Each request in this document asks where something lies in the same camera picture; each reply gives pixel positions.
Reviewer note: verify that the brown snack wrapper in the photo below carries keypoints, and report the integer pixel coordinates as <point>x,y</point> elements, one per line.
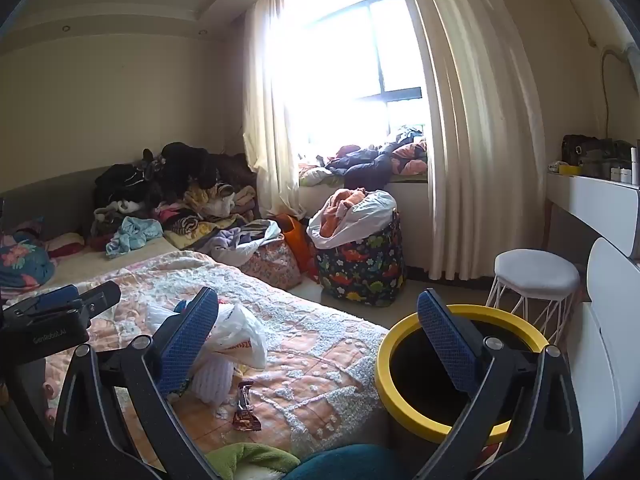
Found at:
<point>245,410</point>

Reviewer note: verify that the pink patchwork blanket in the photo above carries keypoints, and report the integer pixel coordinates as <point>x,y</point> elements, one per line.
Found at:
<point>310,355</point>

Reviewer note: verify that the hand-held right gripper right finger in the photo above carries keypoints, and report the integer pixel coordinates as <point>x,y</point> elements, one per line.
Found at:
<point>445,335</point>

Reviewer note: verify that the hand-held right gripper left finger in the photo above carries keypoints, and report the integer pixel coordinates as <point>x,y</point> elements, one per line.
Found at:
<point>192,330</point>

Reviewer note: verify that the white plastic bag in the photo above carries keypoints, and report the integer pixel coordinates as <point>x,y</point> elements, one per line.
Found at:
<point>240,330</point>

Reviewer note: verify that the pink floral bag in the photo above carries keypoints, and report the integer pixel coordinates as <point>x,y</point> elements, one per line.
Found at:
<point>270,265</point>

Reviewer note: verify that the dinosaur print storage bag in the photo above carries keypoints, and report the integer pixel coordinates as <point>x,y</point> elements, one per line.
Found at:
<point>360,270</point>

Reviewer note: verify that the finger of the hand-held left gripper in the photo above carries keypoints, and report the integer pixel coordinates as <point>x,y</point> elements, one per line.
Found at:
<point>102,297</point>
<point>57,297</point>

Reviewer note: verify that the orange garment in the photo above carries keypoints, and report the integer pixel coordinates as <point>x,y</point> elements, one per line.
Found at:
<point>345,202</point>

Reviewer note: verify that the white vanity desk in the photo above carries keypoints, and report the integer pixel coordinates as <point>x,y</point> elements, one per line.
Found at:
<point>590,200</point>

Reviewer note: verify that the light blue cloth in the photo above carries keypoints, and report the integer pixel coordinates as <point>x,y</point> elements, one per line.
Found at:
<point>132,232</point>

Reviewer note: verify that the white bag of clothes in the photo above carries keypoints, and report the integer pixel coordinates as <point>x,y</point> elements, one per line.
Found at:
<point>375,210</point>

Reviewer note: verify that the red striped cloth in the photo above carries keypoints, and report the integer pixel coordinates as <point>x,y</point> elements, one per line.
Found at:
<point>65,246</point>

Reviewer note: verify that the clothes heap on window ledge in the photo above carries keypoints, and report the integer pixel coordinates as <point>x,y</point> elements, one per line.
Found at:
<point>370,160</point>

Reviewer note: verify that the cream curtain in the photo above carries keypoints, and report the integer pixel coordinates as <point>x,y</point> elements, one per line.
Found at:
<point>270,110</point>
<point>470,135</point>

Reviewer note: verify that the pile of mixed clothes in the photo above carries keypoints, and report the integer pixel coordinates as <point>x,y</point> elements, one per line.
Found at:
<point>190,175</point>

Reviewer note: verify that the blue floral pillow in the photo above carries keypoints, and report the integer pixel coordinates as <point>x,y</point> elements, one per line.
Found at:
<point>22,260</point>

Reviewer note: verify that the yellow box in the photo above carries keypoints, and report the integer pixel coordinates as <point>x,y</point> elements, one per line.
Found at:
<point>567,169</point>

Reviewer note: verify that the white lilac cloth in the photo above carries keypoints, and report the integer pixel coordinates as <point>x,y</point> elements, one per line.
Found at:
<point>240,240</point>

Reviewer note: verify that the white bottle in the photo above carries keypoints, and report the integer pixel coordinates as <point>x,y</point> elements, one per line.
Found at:
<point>625,174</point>

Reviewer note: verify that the green cloth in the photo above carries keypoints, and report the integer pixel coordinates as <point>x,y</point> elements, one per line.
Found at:
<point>245,460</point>

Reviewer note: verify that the white rounded cabinet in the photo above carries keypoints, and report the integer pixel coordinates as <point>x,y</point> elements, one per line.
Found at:
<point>605,350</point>

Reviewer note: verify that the grey headboard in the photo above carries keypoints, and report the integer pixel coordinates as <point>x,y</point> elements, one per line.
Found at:
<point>45,195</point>

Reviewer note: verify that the yellow rimmed black trash bin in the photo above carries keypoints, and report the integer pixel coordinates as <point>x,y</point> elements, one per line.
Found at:
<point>382,360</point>

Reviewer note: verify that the dark brown bag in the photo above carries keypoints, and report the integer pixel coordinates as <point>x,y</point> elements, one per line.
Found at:
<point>577,149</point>

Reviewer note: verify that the orange bag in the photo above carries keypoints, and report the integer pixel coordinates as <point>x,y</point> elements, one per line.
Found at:
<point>295,240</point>

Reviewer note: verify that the window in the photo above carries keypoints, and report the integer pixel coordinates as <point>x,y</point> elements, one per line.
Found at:
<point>350,60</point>

